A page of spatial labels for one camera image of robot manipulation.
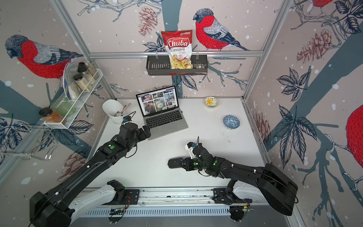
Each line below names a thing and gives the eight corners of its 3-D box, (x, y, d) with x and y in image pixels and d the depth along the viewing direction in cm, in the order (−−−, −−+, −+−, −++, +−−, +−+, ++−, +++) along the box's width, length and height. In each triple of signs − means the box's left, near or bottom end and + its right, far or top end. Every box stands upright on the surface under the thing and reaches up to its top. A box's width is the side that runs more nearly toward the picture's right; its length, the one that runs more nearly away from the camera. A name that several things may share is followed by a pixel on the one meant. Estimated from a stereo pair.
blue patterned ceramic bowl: (231, 132, 101) (233, 129, 97) (220, 122, 106) (222, 119, 103) (240, 125, 105) (242, 121, 101) (229, 116, 110) (230, 112, 107)
